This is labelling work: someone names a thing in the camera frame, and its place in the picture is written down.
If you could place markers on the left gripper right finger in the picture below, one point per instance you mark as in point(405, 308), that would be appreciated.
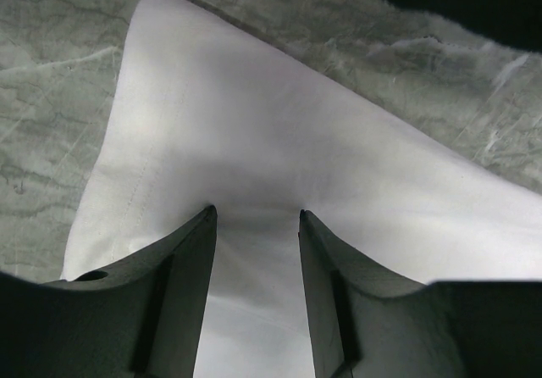
point(368, 321)

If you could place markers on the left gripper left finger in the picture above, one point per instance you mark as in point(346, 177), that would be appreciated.
point(140, 316)

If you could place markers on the white coca cola t shirt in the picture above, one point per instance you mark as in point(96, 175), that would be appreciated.
point(206, 114)

